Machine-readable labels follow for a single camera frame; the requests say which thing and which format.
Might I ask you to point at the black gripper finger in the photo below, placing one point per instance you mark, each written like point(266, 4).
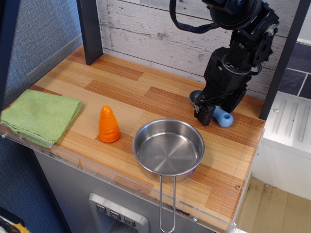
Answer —
point(232, 101)
point(203, 112)

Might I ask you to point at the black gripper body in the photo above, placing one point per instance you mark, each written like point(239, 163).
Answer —
point(227, 71)

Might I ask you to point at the blue spoon with grey bowl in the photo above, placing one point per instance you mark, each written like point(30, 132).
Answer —
point(223, 118)

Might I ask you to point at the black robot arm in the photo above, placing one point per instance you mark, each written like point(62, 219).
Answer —
point(253, 24)

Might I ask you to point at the white ridged sink unit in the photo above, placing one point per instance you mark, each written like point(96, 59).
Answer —
point(283, 159)

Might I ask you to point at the orange toy carrot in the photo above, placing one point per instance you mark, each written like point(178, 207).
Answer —
point(109, 131)

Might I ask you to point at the clear acrylic edge guard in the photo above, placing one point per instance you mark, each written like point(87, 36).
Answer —
point(212, 194)

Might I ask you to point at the silver dispenser button panel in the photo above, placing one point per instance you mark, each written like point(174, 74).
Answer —
point(111, 217)

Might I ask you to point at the green folded cloth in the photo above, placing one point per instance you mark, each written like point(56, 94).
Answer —
point(39, 117)

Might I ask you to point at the yellow object at corner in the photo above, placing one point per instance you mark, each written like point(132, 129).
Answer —
point(18, 228)

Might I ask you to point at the dark grey right post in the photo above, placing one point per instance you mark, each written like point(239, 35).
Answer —
point(298, 21)

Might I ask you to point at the dark grey post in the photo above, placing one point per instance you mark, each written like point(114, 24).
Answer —
point(298, 21)
point(90, 29)

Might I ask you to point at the steel pot with wire handle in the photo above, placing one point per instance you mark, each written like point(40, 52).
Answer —
point(168, 150)

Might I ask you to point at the dark grey left post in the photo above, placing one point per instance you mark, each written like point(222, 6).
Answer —
point(90, 29)

